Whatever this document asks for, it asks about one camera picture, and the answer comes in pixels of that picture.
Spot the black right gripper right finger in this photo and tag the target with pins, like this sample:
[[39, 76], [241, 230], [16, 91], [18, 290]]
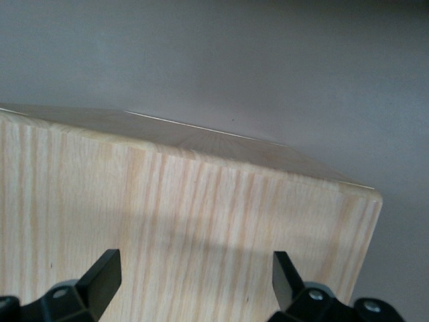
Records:
[[288, 292]]

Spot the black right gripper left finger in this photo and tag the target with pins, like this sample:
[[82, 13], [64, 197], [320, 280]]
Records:
[[99, 288]]

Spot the light wooden drawer cabinet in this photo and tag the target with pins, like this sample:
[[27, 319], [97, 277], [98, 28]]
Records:
[[201, 218]]

